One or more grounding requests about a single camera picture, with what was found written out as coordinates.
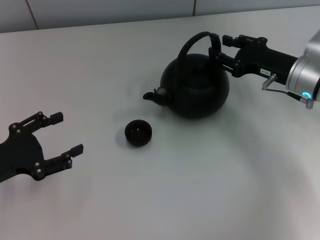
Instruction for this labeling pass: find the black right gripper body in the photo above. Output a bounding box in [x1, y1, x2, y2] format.
[231, 43, 299, 85]

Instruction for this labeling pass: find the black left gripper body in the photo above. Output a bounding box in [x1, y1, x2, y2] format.
[0, 122, 46, 184]

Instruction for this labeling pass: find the black round teapot with handle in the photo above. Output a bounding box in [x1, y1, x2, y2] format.
[142, 31, 230, 120]

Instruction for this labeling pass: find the thin cable with silver plug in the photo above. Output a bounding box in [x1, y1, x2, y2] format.
[261, 73, 315, 109]

